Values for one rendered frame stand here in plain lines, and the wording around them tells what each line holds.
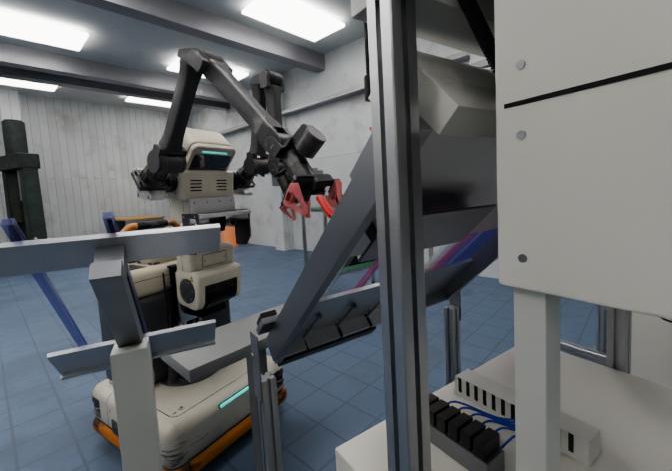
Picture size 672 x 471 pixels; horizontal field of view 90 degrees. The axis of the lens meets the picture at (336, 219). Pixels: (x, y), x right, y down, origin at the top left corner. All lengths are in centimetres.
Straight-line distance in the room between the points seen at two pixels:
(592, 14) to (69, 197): 927
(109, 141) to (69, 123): 79
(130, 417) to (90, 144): 888
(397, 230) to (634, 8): 25
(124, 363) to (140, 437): 15
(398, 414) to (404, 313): 13
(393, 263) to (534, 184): 17
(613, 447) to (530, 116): 67
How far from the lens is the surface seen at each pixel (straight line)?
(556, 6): 36
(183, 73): 123
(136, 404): 81
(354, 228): 51
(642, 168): 31
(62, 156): 940
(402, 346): 42
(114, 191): 951
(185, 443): 159
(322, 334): 100
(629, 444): 89
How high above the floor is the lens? 110
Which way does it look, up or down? 5 degrees down
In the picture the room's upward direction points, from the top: 3 degrees counter-clockwise
